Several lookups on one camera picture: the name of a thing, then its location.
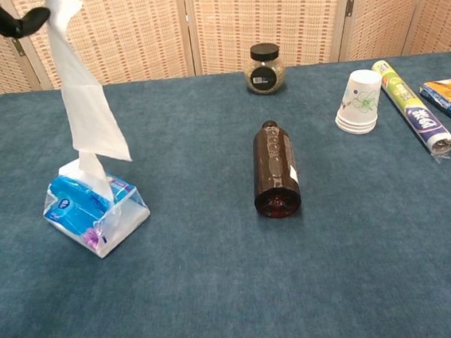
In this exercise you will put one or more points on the brown plastic bottle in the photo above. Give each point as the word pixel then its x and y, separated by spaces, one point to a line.
pixel 274 168

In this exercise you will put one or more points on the green purple plastic bag roll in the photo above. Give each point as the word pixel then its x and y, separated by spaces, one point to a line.
pixel 411 107

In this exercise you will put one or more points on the blue tablecloth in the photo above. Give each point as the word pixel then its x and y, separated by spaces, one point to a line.
pixel 221 289

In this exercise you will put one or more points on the glass jar with black lid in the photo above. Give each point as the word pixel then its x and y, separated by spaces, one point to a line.
pixel 265 73

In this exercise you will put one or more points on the white tissue sheet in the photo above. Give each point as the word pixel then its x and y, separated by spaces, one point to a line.
pixel 89 118
pixel 91 170

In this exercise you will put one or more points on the plain white paper cup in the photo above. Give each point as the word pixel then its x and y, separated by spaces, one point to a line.
pixel 355 132
pixel 355 127

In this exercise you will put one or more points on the brass screen hinge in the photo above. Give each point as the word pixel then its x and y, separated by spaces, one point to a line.
pixel 349 7
pixel 19 48

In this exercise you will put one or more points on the blue plastic tissue pack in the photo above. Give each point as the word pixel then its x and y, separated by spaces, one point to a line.
pixel 69 210

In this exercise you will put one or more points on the white floral paper cup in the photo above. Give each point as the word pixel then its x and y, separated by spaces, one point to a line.
pixel 362 96

